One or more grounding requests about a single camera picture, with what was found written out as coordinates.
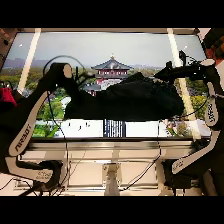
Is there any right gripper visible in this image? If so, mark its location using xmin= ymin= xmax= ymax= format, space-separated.
xmin=154 ymin=61 xmax=184 ymax=83

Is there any black garment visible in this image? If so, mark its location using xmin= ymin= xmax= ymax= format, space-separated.
xmin=63 ymin=71 xmax=186 ymax=123

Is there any heap of clothes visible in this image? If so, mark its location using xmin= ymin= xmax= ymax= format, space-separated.
xmin=201 ymin=28 xmax=224 ymax=66

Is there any red garment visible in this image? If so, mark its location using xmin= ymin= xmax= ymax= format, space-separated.
xmin=0 ymin=81 xmax=18 ymax=108

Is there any silver frame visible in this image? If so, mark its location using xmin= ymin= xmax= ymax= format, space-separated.
xmin=0 ymin=138 xmax=224 ymax=197

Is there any black cable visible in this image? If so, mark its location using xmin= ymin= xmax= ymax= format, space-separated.
xmin=121 ymin=119 xmax=163 ymax=192
xmin=42 ymin=54 xmax=88 ymax=196

